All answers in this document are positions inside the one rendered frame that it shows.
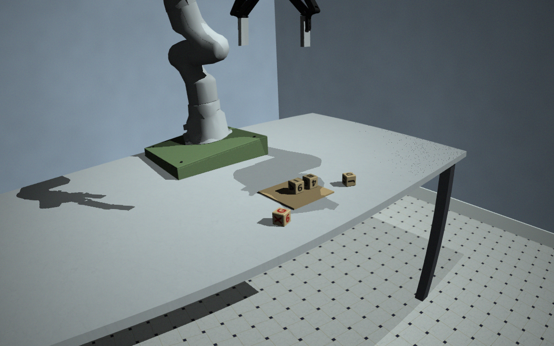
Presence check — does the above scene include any tan square mat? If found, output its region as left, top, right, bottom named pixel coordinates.
left=258, top=181, right=334, bottom=210

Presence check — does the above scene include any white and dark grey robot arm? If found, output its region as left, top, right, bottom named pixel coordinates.
left=164, top=0, right=232, bottom=145

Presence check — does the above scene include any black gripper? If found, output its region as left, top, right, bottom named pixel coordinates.
left=230, top=0, right=320, bottom=47

